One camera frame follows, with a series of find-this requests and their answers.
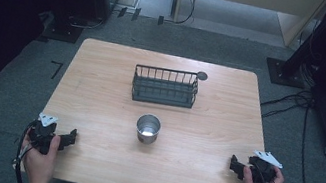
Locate metal cup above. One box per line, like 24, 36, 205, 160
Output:
133, 112, 164, 146

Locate black metal stand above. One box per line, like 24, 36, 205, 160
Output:
35, 0, 115, 51
262, 0, 326, 93

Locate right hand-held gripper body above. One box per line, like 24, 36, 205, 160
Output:
243, 149, 286, 183

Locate black hanging cable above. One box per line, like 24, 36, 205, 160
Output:
173, 0, 199, 28

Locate dark round disc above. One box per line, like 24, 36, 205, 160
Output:
196, 70, 210, 82

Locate person's left hand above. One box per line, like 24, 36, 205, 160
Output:
16, 129, 63, 183

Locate black wire basket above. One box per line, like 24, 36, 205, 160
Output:
129, 61, 203, 112

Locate left hand-held gripper cable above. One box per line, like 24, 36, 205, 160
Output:
8, 116, 40, 183

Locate black floor cable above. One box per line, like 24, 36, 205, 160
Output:
245, 82, 326, 183

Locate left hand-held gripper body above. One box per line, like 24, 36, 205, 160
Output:
25, 110, 62, 158

